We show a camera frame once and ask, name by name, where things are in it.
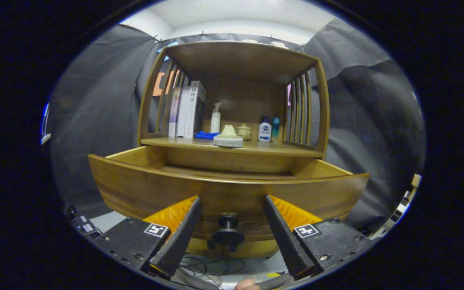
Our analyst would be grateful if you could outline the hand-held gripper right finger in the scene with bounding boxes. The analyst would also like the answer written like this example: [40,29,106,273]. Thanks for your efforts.
[263,195,371,280]

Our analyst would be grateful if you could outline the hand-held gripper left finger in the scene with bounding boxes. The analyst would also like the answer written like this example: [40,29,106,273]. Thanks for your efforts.
[95,196,203,280]

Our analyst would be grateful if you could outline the black drawer knob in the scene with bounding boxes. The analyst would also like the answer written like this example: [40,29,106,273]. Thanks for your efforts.
[208,213,245,252]

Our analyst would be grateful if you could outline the wooden drawer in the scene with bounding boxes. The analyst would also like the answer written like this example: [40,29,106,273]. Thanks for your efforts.
[88,145,371,258]

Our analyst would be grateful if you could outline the pale green ceramic ornament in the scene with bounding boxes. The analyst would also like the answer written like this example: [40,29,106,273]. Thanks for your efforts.
[213,124,244,148]

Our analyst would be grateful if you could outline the wooden cabinet door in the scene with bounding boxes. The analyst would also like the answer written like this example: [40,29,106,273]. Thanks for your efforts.
[232,240,279,258]
[186,238,226,258]

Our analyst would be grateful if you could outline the wooden countertop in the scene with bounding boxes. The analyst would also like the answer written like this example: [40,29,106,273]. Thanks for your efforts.
[141,135,323,158]

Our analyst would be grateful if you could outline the wooden cabinet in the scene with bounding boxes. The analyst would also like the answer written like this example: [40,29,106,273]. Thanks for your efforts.
[137,40,331,258]

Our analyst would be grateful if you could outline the black device with labels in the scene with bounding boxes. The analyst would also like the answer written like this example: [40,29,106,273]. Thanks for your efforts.
[66,205,106,240]

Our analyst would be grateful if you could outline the white lotion bottle blue cap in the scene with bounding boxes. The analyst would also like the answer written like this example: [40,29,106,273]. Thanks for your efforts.
[258,116,272,142]

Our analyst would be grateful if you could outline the beige lidded teacup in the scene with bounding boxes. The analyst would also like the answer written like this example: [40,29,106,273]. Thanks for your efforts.
[236,123,252,141]

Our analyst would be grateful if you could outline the thin white book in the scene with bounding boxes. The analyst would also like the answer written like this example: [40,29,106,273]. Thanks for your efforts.
[176,85,191,138]

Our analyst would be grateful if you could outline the white pump bottle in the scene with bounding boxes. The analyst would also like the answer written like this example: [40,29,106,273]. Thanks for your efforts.
[210,102,222,134]

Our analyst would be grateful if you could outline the pale purple book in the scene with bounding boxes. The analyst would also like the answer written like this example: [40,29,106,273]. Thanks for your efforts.
[168,87,182,138]

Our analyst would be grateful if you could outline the thick white and black book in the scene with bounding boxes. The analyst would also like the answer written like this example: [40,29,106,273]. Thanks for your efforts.
[184,81,207,139]

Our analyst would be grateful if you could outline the thin black cable tangle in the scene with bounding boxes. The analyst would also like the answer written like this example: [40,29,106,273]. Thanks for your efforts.
[178,254,245,287]

